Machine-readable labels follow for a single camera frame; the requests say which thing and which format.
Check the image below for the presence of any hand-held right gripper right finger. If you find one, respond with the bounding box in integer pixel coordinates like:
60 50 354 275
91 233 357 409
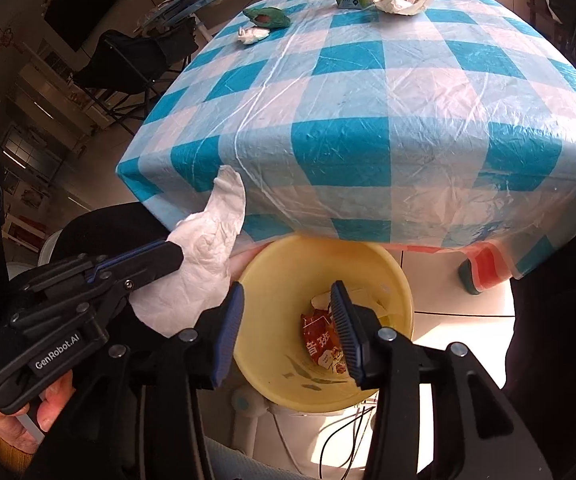
330 280 554 480

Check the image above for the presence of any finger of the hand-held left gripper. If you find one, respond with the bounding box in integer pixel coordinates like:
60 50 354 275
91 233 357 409
28 240 171 293
92 245 185 306

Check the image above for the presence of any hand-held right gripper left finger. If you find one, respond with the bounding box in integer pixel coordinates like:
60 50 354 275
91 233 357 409
32 281 246 480

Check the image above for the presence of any red white snack bag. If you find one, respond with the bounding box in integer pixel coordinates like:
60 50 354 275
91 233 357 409
300 292 363 376

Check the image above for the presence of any white paper napkin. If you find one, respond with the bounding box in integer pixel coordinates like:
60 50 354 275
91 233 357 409
130 165 247 339

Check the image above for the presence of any yellow plastic bin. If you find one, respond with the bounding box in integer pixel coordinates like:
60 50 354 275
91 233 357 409
230 234 415 415

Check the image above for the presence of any person's left hand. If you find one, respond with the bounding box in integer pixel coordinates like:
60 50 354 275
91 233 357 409
0 367 76 456

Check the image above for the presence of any dark cloth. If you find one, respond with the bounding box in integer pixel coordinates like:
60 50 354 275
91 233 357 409
52 205 169 281

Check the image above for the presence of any white plastic base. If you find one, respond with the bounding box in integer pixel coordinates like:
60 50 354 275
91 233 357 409
233 385 379 480

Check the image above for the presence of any red teal striped cloth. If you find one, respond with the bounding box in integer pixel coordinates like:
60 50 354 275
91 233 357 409
398 240 524 295

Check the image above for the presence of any black folding chair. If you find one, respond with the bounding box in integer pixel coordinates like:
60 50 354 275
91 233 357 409
72 20 201 136

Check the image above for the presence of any blue white checkered tablecloth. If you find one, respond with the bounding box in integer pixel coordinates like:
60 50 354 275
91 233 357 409
116 0 576 281

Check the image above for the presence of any small crumpled white tissue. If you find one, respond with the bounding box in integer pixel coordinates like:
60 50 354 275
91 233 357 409
238 26 271 45

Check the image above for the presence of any black television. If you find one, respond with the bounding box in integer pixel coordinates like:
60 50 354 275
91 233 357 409
42 0 151 53

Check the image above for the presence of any green crumpled wrapper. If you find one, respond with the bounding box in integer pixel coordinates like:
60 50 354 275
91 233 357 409
244 6 291 28

